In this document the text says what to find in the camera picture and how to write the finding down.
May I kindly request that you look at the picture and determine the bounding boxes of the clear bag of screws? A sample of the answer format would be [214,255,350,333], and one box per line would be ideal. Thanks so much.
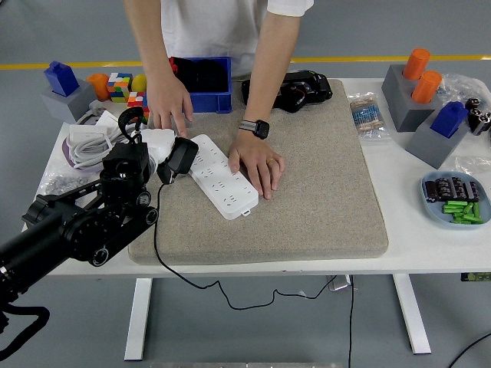
[36,174,91,196]

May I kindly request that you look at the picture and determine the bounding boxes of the large rubik's cube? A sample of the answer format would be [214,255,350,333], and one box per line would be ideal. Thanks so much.
[106,71,133,104]

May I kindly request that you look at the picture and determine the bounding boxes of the black fabric pouch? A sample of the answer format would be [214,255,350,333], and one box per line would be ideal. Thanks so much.
[176,59,229,93]

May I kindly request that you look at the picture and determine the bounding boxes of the small rubik's cube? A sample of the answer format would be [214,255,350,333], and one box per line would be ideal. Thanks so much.
[127,90,150,120]

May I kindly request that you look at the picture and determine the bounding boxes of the black hanging cable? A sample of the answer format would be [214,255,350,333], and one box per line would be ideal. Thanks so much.
[347,275,356,368]

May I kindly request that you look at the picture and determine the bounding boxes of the white switch panel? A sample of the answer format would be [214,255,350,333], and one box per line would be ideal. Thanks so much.
[94,110,124,131]

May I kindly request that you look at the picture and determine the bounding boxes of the grey-brown mat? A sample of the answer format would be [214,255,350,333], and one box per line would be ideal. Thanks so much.
[127,78,389,265]

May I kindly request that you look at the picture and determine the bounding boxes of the black electronic device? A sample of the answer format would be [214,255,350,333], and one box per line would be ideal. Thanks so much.
[241,70,333,114]

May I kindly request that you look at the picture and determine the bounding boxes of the white power strip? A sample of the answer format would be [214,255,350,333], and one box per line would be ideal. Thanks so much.
[187,133,259,220]

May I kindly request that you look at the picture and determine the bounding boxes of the blue house-shaped block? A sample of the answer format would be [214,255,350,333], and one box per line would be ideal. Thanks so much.
[43,61,81,97]
[429,101,469,139]

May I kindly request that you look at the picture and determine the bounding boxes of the black wristwatch striped band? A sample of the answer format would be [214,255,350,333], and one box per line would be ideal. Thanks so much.
[239,119,270,140]

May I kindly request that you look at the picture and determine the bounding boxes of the person's right hand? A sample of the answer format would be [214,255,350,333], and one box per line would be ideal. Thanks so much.
[145,76,194,139]

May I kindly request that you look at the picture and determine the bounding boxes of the black floor cable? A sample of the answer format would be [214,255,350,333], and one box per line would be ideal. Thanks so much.
[447,332,491,368]

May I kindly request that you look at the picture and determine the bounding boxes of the black plug with cord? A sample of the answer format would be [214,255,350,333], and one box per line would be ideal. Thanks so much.
[153,137,348,311]

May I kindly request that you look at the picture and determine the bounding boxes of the person's torso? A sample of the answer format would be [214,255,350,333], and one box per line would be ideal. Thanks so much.
[160,0,315,77]

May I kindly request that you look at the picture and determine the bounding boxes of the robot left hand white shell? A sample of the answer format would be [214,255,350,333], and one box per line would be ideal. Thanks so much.
[140,127,180,186]

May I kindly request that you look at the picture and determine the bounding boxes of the clear bag of resistors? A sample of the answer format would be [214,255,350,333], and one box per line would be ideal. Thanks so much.
[347,90,392,142]

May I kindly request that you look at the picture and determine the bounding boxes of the silver bracket under table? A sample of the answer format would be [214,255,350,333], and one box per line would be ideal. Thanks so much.
[325,274,358,293]

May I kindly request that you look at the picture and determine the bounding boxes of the orange plastic cylinder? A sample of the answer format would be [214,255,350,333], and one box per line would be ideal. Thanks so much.
[410,70,443,104]
[84,73,112,101]
[401,48,431,81]

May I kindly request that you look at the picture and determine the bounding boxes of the clear plastic bag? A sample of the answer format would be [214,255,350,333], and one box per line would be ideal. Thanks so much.
[454,155,491,177]
[437,72,490,107]

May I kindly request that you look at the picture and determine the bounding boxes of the grey-white coiled cable with plug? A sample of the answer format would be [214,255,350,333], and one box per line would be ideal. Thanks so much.
[68,100,124,169]

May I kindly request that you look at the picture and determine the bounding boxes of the blue-grey plate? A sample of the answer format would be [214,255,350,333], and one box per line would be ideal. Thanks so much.
[420,170,491,230]

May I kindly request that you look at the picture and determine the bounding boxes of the blue plastic bin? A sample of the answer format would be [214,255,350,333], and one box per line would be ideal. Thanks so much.
[169,56,233,114]

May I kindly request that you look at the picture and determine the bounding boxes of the grey two-hole block holder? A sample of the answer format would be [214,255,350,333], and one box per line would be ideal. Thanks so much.
[381,64,442,133]

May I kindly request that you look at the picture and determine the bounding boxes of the green circuit board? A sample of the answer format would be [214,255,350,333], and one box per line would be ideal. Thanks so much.
[460,271,491,283]

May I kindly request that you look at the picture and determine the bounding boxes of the person's left hand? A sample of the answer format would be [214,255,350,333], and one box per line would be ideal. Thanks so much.
[229,133,285,200]

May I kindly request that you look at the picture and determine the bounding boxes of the white table leg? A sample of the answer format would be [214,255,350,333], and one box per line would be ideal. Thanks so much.
[124,278,153,361]
[391,274,433,354]

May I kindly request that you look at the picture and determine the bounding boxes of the grey single-slot block holder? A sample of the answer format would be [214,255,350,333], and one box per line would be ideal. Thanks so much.
[404,110,471,170]
[40,79,97,123]

